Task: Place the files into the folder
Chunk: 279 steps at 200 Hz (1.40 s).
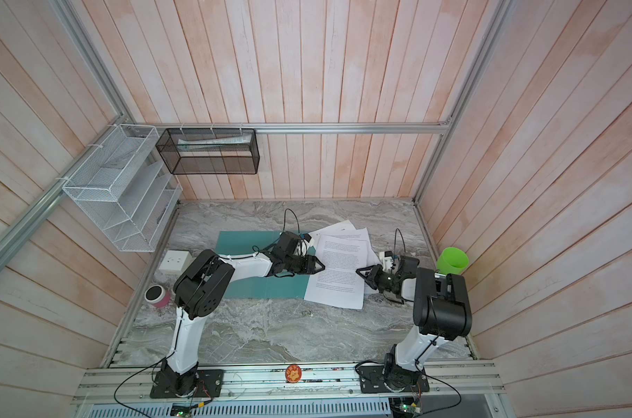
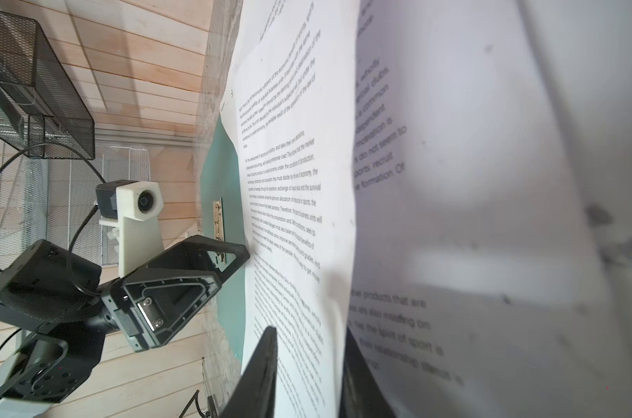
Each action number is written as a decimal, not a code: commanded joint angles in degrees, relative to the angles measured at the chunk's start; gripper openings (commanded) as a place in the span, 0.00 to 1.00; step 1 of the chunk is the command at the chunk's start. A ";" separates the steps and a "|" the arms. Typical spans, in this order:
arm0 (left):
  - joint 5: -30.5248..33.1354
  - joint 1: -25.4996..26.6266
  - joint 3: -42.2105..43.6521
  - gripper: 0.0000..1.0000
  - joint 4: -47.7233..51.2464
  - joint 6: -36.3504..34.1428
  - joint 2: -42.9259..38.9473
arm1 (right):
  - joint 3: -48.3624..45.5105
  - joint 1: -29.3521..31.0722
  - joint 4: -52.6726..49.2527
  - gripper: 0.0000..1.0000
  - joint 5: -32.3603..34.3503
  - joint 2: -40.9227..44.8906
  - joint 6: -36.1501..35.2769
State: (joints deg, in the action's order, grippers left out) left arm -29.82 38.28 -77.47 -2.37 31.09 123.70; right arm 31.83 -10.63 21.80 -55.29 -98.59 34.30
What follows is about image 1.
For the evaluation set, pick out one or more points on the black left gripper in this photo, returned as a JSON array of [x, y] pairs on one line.
[[310, 266]]

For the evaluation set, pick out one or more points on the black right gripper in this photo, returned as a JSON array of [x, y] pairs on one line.
[[373, 277]]

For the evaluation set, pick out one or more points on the printed paper sheet top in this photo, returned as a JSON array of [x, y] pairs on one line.
[[338, 285]]

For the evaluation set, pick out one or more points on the printed paper sheet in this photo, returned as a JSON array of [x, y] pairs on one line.
[[359, 235], [345, 225], [338, 285]]

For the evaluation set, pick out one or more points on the teal green folder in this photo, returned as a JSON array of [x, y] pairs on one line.
[[247, 253]]

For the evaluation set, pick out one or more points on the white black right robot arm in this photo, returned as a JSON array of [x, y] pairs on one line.
[[440, 311]]

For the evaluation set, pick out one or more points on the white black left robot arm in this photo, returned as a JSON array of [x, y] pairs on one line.
[[201, 288]]

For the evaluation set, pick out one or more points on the printed paper sheet middle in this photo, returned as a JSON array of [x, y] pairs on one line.
[[359, 235]]

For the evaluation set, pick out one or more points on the printed paper sheet bottom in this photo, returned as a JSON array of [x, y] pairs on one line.
[[345, 225]]

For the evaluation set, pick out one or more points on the green plastic goblet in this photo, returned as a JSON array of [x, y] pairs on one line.
[[452, 260]]

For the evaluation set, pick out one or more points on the red round sticker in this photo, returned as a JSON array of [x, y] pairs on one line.
[[293, 373]]

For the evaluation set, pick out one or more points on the white power socket box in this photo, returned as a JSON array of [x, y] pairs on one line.
[[175, 262]]

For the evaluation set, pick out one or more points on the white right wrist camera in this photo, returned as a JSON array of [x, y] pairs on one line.
[[388, 260]]

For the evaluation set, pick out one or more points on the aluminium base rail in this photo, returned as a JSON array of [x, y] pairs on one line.
[[268, 382]]

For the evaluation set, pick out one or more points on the black wire mesh basket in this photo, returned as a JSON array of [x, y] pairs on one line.
[[204, 151]]

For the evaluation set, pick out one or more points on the white wire mesh shelf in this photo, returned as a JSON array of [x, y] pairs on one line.
[[129, 198]]

